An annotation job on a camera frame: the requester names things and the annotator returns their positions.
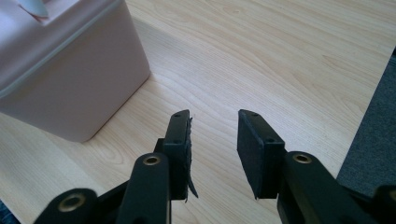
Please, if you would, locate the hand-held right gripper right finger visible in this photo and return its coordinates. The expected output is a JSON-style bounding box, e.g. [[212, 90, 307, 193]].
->
[[236, 108, 288, 201]]

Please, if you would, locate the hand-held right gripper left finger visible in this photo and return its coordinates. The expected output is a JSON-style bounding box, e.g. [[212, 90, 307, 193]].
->
[[154, 108, 200, 203]]

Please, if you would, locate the pink tissue box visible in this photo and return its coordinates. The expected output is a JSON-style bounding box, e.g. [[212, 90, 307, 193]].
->
[[0, 0, 152, 144]]

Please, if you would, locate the pale tissue sheet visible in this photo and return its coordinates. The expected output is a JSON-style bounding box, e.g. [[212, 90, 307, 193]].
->
[[18, 0, 50, 19]]

